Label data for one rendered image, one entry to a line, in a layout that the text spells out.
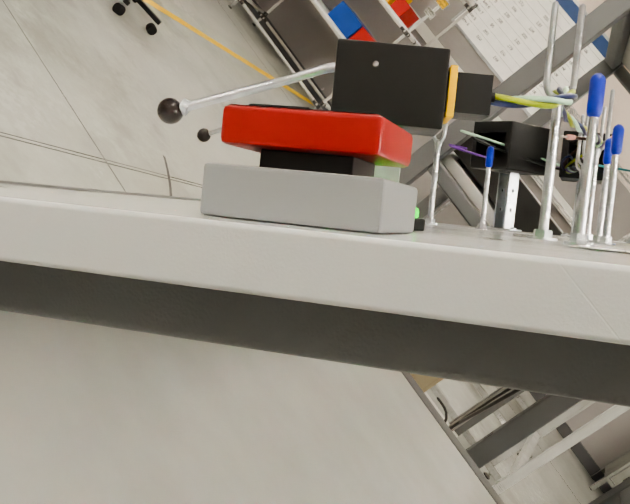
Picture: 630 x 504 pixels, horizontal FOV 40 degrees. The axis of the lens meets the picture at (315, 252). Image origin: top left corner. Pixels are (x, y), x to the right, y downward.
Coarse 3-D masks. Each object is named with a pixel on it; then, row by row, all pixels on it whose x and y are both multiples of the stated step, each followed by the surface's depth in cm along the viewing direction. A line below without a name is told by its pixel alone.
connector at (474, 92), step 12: (468, 84) 43; (480, 84) 43; (492, 84) 43; (456, 96) 43; (468, 96) 43; (480, 96) 43; (492, 96) 44; (444, 108) 43; (456, 108) 43; (468, 108) 43; (480, 108) 43; (480, 120) 46
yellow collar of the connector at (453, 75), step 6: (450, 66) 43; (456, 66) 43; (450, 72) 43; (456, 72) 43; (450, 78) 43; (456, 78) 43; (450, 84) 43; (456, 84) 43; (450, 90) 43; (450, 96) 43; (450, 102) 43; (450, 108) 43; (444, 114) 44; (450, 114) 43; (444, 120) 45
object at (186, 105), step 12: (300, 72) 45; (312, 72) 45; (324, 72) 45; (252, 84) 45; (264, 84) 45; (276, 84) 45; (216, 96) 45; (228, 96) 45; (240, 96) 45; (180, 108) 45; (192, 108) 45
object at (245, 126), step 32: (224, 128) 26; (256, 128) 26; (288, 128) 25; (320, 128) 25; (352, 128) 25; (384, 128) 25; (288, 160) 26; (320, 160) 26; (352, 160) 26; (384, 160) 26
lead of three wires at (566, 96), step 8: (568, 88) 50; (496, 96) 44; (504, 96) 44; (512, 96) 44; (520, 96) 45; (528, 96) 45; (536, 96) 45; (544, 96) 45; (552, 96) 45; (560, 96) 46; (568, 96) 46; (576, 96) 47; (496, 104) 44; (504, 104) 44; (512, 104) 44; (520, 104) 44; (528, 104) 44; (536, 104) 44; (544, 104) 45; (552, 104) 45; (560, 104) 46; (568, 104) 46
